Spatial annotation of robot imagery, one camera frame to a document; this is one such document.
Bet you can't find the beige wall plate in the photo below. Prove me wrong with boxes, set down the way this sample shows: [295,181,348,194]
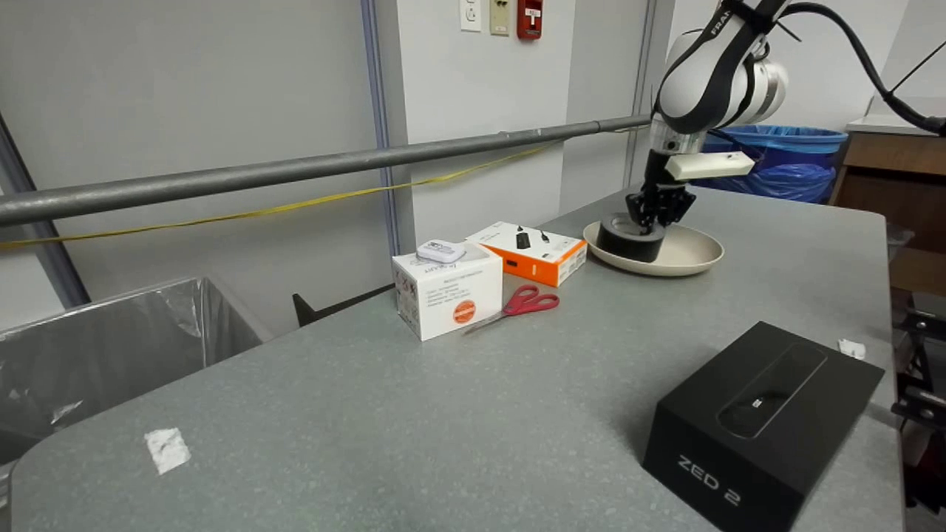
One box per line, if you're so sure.
[487,0,514,39]

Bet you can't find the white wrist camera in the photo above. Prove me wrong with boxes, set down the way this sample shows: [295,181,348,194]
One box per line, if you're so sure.
[661,147,758,184]

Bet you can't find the small white adapter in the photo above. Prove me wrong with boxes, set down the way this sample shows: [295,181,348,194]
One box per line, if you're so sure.
[413,235,469,265]

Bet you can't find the red handled scissors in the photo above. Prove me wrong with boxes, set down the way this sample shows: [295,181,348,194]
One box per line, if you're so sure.
[460,284,561,337]

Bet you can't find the blue trash bin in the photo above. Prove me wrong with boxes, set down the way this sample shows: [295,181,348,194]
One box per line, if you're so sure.
[701,120,851,206]

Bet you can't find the bin with clear liner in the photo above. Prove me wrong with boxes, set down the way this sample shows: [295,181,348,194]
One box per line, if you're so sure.
[0,275,265,467]

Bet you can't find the yellow cord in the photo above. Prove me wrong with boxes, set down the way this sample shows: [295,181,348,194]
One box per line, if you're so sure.
[0,145,555,254]

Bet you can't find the black equipment rack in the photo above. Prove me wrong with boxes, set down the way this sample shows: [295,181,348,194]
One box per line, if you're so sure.
[889,306,946,515]

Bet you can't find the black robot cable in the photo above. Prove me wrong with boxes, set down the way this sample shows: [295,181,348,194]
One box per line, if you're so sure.
[781,0,946,138]

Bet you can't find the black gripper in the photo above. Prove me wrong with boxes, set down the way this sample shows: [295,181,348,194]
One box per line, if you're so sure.
[623,145,697,240]

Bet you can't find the white box with orange dot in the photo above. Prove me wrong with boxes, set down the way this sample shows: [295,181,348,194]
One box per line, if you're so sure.
[389,240,508,346]

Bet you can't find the cream round plate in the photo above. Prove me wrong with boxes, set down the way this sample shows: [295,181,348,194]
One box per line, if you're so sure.
[580,218,726,280]

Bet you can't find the black ZED camera box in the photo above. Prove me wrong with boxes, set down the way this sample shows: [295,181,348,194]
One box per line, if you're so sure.
[641,319,886,532]

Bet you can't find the grey metal rail pipe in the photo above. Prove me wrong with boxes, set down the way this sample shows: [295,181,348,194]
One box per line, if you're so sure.
[0,113,657,229]

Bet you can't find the orange and white box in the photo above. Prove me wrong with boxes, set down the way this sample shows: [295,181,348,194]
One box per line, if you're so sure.
[463,218,592,288]

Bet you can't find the grey diagonal beam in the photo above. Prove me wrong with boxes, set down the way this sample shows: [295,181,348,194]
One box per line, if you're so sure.
[0,116,94,312]

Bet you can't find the brown wooden desk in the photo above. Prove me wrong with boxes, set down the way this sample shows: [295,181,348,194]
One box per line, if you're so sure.
[831,120,946,299]

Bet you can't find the red fire alarm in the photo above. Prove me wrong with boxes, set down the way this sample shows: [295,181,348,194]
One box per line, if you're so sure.
[514,0,548,43]

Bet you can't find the grey vertical wall post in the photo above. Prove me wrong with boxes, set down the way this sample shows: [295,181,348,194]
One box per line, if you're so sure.
[358,0,416,257]

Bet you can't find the grey masking tape roll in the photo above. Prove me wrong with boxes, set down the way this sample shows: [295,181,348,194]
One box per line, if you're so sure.
[596,216,673,265]

